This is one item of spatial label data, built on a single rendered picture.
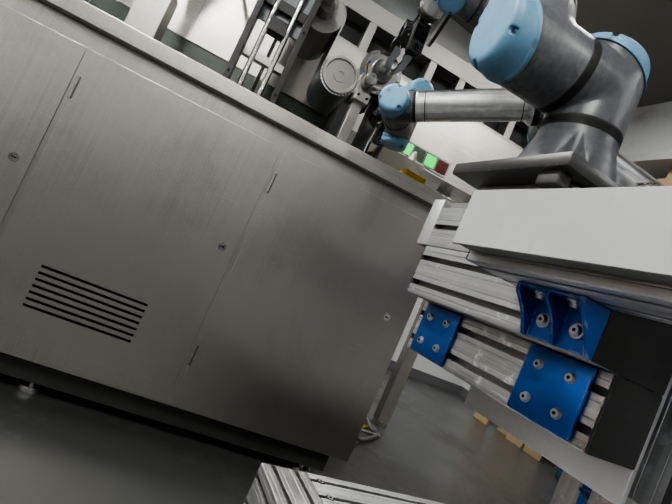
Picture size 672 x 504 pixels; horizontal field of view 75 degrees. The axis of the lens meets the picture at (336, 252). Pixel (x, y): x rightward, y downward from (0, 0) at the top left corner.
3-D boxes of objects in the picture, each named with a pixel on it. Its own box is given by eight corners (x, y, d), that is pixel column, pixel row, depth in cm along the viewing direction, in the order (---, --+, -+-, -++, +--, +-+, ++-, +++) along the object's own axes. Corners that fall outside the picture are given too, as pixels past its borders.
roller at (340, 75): (316, 81, 141) (332, 48, 141) (301, 102, 165) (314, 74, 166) (349, 100, 144) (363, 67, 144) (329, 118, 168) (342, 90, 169)
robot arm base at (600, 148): (633, 215, 62) (659, 152, 63) (567, 165, 56) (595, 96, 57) (546, 211, 76) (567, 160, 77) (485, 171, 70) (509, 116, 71)
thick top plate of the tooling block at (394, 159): (376, 160, 144) (383, 144, 144) (342, 173, 182) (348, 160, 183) (416, 182, 148) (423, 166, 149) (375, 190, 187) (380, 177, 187)
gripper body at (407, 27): (415, 46, 143) (438, 12, 134) (415, 58, 137) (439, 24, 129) (396, 34, 141) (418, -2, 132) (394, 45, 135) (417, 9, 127)
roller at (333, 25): (296, 17, 139) (314, -21, 139) (284, 48, 163) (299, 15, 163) (334, 41, 142) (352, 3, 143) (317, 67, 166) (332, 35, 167)
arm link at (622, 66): (643, 145, 62) (678, 60, 63) (574, 98, 59) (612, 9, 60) (577, 157, 74) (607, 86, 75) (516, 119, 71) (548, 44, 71)
